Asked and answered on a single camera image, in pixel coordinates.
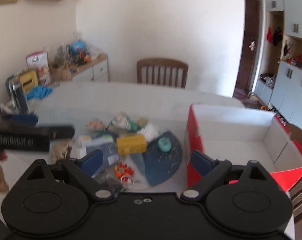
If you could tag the blue and white wipes pack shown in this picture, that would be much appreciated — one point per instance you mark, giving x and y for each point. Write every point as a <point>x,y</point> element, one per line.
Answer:
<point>108,148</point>

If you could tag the red and white cardboard box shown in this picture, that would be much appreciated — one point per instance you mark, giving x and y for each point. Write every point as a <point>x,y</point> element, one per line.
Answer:
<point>240,130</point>

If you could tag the black hanging bag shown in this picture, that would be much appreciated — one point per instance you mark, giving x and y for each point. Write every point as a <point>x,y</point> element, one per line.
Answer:
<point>277,37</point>

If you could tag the dark blue fan-shaped mat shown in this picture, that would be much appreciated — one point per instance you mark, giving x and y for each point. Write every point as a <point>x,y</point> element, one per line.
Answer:
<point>161,165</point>

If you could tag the red and white snack bag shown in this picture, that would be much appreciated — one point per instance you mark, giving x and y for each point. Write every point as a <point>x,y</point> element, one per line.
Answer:
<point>37,62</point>

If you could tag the blue cloth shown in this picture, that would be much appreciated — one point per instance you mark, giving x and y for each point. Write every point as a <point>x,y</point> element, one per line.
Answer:
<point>39,91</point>

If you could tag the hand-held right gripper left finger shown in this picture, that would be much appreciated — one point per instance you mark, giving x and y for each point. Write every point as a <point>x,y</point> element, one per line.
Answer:
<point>92,161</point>

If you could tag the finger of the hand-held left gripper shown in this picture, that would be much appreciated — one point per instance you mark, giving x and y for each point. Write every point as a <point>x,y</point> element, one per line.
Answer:
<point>62,132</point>
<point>23,120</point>

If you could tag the blue-grey wardrobe cabinet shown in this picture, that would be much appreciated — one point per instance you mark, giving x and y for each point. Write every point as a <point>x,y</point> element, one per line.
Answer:
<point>290,85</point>

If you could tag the white sideboard cabinet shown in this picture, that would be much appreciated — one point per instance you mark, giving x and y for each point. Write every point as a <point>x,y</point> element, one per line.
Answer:
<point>99,70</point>

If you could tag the dark upright case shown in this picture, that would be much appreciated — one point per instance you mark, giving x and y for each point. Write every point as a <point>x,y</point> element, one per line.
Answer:
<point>19,97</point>

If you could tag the orange snack packet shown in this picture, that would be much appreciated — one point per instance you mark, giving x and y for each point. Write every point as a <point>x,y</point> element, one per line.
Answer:
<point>96,125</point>

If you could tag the blue globe toy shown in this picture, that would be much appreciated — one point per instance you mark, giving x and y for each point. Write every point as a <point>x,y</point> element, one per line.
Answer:
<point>78,45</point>

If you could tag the orange toy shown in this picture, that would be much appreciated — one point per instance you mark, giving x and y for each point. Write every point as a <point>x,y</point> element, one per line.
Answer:
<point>123,170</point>

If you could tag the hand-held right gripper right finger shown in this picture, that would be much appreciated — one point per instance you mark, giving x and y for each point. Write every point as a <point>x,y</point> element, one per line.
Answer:
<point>202,162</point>

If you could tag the red patterned doormat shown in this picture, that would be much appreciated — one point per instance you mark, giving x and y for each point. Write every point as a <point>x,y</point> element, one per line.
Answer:
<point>243,96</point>

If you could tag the clear bag of white items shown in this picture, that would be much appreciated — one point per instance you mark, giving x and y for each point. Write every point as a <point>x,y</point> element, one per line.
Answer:
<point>148,131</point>

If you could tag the wooden slat-back chair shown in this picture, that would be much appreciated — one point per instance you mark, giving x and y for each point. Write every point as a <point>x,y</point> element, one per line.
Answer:
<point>300,135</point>
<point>162,62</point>

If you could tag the dark wooden door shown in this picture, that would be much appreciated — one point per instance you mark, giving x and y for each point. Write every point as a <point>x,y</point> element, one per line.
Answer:
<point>248,42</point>

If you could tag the wooden basket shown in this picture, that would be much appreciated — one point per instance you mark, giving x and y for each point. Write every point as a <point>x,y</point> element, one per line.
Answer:
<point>62,73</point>

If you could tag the yellow sponge block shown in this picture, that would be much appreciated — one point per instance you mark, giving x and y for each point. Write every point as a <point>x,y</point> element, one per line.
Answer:
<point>131,144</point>

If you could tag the yellow tissue box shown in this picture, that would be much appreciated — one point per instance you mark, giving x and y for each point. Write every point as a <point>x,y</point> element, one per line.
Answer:
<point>28,80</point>

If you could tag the teal round case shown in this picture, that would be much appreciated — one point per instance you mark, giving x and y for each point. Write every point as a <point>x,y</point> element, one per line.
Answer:
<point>165,144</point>

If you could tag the green and white packet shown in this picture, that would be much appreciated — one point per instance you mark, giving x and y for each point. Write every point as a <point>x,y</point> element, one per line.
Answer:
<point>123,122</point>

